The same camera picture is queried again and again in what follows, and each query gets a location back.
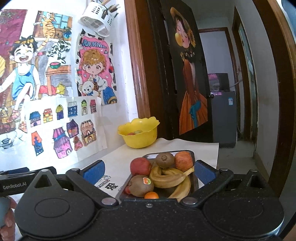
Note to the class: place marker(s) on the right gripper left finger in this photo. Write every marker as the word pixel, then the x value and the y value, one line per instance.
pixel 84 180

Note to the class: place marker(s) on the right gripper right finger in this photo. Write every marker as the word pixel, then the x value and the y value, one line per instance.
pixel 214 181

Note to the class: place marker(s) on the orange-red apple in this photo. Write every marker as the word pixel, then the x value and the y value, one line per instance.
pixel 183 161

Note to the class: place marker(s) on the curved ripe banana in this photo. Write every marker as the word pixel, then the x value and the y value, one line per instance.
pixel 182 190

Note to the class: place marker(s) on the red cherry tomato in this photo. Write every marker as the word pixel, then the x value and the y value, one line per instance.
pixel 127 190

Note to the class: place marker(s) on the dark red apple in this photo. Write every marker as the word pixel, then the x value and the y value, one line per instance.
pixel 140 166

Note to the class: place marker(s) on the brown kiwi with sticker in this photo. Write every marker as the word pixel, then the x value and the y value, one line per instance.
pixel 140 185

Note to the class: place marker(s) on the small orange tangerine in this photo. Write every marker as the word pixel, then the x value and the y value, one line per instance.
pixel 151 195

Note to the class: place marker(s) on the left human hand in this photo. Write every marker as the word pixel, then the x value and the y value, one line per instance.
pixel 8 230

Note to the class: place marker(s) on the colourful houses drawing sheet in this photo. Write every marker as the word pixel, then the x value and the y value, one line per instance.
pixel 64 129

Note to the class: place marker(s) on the yellow plastic bowl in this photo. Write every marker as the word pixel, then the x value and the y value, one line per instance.
pixel 140 132

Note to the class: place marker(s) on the dark grey washing machine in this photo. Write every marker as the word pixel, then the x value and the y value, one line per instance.
pixel 224 117

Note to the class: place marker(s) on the lady in orange dress painting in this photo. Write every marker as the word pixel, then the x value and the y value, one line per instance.
pixel 189 65

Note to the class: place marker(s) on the black box on washer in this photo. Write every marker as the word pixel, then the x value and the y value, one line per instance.
pixel 219 82

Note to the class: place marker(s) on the anime girl poster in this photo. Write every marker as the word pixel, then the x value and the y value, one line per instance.
pixel 95 72

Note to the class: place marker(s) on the boy and cat drawing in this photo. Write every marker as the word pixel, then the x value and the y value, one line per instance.
pixel 35 63

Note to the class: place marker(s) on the white wall pen holder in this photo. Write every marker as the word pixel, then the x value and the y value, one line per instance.
pixel 99 17

